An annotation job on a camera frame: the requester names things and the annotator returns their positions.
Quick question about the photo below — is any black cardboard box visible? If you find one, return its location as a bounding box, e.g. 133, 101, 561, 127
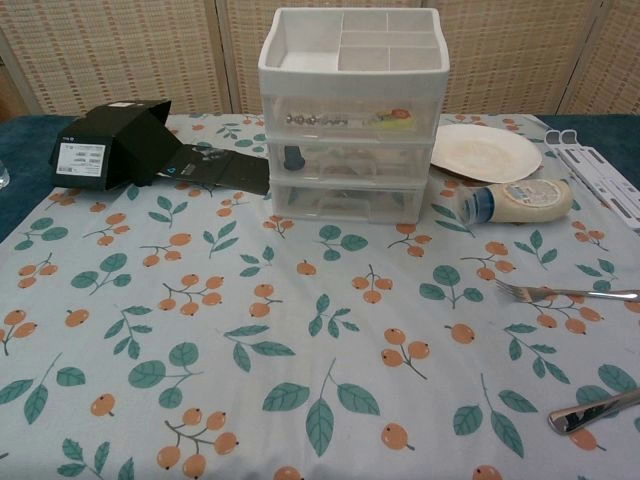
48, 99, 184, 192

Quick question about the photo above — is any mayonnaise squeeze bottle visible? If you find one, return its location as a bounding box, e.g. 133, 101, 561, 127
455, 178, 575, 227

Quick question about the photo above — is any metal fork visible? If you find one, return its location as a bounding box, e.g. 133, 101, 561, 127
494, 279, 640, 305

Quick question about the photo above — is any clear drawer holding bead chain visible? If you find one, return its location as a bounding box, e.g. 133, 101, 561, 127
263, 92, 440, 137

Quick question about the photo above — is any woven bamboo folding screen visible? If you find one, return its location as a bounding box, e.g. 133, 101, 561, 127
0, 0, 640, 121

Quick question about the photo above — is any metal table knife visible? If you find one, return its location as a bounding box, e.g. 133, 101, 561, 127
547, 388, 640, 435

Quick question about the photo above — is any flat black cardboard sleeve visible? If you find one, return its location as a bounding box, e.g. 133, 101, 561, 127
162, 143, 271, 195

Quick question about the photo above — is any clear plastic drawer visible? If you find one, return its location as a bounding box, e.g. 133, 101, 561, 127
269, 177, 430, 225

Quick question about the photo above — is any white drawer organizer box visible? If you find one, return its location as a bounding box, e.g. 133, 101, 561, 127
257, 7, 451, 225

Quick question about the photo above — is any dark blue small object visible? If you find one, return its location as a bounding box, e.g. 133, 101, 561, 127
283, 144, 306, 172

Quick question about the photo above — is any clear drawer holding blue object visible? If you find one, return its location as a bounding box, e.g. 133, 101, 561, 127
267, 133, 435, 181

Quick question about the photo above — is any metal bead chain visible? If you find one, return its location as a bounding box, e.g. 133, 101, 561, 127
285, 113, 351, 126

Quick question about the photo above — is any white folding stand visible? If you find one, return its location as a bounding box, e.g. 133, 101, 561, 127
544, 128, 640, 224

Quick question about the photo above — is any white paper plate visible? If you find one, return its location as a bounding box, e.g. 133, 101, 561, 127
430, 123, 543, 182

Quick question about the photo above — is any floral leaf and berry tablecloth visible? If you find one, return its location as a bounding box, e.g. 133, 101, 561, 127
0, 112, 640, 480

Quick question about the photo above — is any yellow snack packet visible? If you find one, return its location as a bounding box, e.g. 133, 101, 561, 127
372, 108, 416, 129

